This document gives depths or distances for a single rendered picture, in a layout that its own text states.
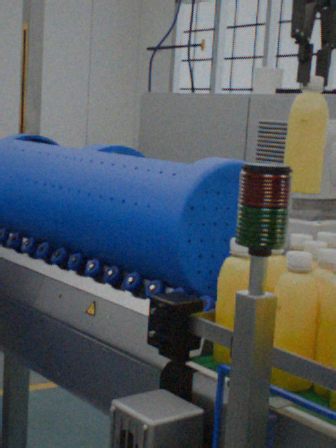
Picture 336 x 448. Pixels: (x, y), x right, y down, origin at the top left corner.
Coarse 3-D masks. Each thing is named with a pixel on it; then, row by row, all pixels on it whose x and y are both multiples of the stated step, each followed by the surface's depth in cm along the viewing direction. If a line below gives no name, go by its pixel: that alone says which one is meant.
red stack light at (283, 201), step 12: (240, 180) 93; (252, 180) 91; (264, 180) 90; (276, 180) 91; (288, 180) 92; (240, 192) 93; (252, 192) 91; (264, 192) 91; (276, 192) 91; (288, 192) 92; (240, 204) 93; (252, 204) 91; (264, 204) 91; (276, 204) 91; (288, 204) 92
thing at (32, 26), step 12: (24, 0) 274; (36, 0) 272; (24, 12) 275; (36, 12) 273; (24, 24) 275; (36, 24) 274; (24, 36) 275; (36, 36) 274; (24, 48) 275; (36, 48) 275; (24, 60) 276; (36, 60) 276; (24, 72) 276; (36, 72) 276; (24, 84) 276; (36, 84) 277; (24, 96) 277; (36, 96) 278; (24, 108) 277; (36, 108) 278; (24, 120) 278; (36, 120) 279; (24, 132) 278; (36, 132) 280; (24, 372) 292; (24, 384) 292; (24, 396) 293; (24, 408) 294; (24, 420) 295; (24, 432) 295; (24, 444) 296
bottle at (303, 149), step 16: (304, 96) 139; (320, 96) 139; (304, 112) 138; (320, 112) 138; (288, 128) 141; (304, 128) 138; (320, 128) 138; (288, 144) 140; (304, 144) 138; (320, 144) 139; (288, 160) 140; (304, 160) 138; (320, 160) 139; (304, 176) 138; (320, 176) 140; (304, 192) 139
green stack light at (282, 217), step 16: (240, 208) 93; (256, 208) 91; (272, 208) 91; (288, 208) 93; (240, 224) 93; (256, 224) 91; (272, 224) 91; (288, 224) 93; (240, 240) 93; (256, 240) 91; (272, 240) 92
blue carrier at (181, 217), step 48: (0, 144) 208; (48, 144) 193; (96, 144) 183; (0, 192) 197; (48, 192) 179; (96, 192) 164; (144, 192) 152; (192, 192) 143; (48, 240) 187; (96, 240) 165; (144, 240) 150; (192, 240) 145; (192, 288) 147
